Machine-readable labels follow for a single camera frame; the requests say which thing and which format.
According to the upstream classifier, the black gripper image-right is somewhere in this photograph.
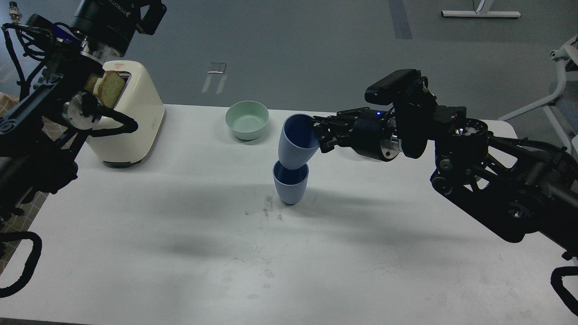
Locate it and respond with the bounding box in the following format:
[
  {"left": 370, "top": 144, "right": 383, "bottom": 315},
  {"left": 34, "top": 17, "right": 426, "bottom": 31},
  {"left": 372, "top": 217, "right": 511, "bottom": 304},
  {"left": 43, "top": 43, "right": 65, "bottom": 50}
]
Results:
[{"left": 309, "top": 107, "right": 402, "bottom": 161}]

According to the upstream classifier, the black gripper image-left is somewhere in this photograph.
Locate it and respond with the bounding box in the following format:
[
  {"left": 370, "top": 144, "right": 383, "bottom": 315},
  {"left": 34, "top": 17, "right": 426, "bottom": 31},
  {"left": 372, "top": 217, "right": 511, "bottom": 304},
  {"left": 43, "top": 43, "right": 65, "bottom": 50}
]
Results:
[{"left": 72, "top": 0, "right": 167, "bottom": 57}]

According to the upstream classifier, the blue cup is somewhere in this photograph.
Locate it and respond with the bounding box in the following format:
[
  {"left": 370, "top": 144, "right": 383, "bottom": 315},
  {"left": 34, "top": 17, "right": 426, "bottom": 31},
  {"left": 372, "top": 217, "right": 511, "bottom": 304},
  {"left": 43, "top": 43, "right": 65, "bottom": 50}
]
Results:
[
  {"left": 272, "top": 161, "right": 309, "bottom": 205},
  {"left": 277, "top": 114, "right": 319, "bottom": 169}
]

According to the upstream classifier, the black robot arm image-left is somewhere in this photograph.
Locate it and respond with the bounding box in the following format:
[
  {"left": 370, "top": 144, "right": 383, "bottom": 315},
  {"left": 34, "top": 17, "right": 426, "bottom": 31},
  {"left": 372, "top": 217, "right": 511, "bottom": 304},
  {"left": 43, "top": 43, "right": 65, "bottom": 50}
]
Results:
[{"left": 1, "top": 0, "right": 167, "bottom": 225}]

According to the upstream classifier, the toast slice front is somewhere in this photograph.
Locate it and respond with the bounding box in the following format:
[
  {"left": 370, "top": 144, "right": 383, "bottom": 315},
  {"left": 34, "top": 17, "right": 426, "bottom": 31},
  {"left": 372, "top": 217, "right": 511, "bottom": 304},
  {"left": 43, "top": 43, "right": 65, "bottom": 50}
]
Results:
[{"left": 93, "top": 71, "right": 126, "bottom": 109}]

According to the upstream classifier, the toast slice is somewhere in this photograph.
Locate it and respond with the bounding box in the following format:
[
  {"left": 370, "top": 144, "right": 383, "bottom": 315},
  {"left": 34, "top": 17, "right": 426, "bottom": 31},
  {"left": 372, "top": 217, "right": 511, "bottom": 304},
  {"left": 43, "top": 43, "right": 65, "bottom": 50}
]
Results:
[
  {"left": 93, "top": 71, "right": 126, "bottom": 109},
  {"left": 84, "top": 74, "right": 103, "bottom": 94}
]

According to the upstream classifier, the cream toaster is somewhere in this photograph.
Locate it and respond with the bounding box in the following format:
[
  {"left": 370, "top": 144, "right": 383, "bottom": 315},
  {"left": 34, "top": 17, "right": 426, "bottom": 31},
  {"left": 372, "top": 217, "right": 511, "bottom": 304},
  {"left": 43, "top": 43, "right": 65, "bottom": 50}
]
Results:
[{"left": 87, "top": 60, "right": 165, "bottom": 168}]

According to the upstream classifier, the toast slice back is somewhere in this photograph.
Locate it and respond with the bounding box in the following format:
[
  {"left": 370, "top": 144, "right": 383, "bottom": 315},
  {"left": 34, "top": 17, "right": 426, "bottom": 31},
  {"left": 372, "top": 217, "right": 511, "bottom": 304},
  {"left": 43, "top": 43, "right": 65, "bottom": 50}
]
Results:
[{"left": 84, "top": 74, "right": 103, "bottom": 94}]

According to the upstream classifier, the green bowl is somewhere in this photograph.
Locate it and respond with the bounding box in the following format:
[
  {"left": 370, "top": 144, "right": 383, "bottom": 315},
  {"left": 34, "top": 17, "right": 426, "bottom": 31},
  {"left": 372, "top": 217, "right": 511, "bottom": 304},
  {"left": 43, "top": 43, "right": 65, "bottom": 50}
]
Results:
[{"left": 225, "top": 101, "right": 269, "bottom": 141}]

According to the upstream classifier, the white table leg base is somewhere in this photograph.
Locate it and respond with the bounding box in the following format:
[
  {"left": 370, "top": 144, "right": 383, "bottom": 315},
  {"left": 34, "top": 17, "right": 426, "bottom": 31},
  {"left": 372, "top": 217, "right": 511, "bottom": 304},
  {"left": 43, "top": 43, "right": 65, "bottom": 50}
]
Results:
[{"left": 440, "top": 0, "right": 522, "bottom": 19}]

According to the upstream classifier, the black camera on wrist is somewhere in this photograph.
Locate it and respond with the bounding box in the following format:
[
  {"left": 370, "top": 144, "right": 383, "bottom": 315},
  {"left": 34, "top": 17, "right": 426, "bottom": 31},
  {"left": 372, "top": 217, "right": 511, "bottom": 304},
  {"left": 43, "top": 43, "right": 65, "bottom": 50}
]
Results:
[{"left": 364, "top": 69, "right": 422, "bottom": 106}]

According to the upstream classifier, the white chair frame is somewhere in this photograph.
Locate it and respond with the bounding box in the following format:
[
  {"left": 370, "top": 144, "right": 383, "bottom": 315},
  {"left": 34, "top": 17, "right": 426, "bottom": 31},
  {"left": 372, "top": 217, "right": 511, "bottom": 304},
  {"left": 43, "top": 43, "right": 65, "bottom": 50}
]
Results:
[{"left": 498, "top": 36, "right": 577, "bottom": 153}]

